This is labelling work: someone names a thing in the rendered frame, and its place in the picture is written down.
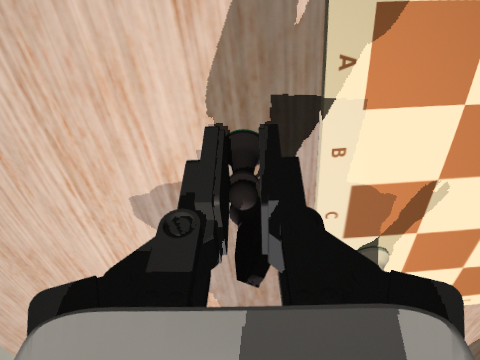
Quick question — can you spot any wooden chessboard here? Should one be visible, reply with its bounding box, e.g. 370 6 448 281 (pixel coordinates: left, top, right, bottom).
315 0 480 305

